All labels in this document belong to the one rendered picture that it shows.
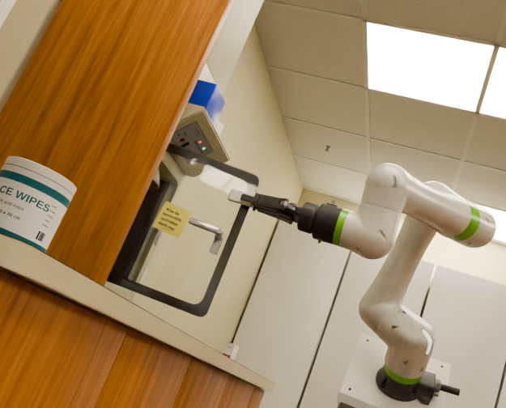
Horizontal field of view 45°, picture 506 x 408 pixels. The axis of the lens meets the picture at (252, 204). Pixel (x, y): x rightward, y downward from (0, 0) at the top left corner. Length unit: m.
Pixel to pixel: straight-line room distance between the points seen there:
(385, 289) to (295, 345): 2.61
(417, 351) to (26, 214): 1.27
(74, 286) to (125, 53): 0.90
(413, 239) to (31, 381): 1.26
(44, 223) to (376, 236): 0.75
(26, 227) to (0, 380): 0.26
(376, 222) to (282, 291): 3.23
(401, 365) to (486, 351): 2.63
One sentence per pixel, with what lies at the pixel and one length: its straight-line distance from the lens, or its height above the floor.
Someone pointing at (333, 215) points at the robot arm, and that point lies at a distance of 1.47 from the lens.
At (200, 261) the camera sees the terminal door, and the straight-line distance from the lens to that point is 1.55.
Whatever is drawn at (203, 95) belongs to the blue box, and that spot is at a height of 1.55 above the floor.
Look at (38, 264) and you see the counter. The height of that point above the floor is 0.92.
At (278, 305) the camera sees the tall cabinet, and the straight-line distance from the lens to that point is 4.63.
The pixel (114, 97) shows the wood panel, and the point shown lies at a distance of 1.66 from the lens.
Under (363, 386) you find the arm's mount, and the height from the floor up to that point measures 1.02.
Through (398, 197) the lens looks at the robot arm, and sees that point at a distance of 1.47.
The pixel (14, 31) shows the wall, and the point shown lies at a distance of 1.84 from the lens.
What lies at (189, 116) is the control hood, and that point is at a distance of 1.65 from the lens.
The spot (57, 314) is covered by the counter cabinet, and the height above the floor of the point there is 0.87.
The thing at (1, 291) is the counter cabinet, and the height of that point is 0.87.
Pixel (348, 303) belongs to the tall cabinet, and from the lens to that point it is 4.58.
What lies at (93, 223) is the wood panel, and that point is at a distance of 1.52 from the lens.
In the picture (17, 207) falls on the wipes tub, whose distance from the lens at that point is 1.08.
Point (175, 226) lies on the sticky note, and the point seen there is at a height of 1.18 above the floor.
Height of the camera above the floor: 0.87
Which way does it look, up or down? 16 degrees up
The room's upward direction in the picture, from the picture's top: 22 degrees clockwise
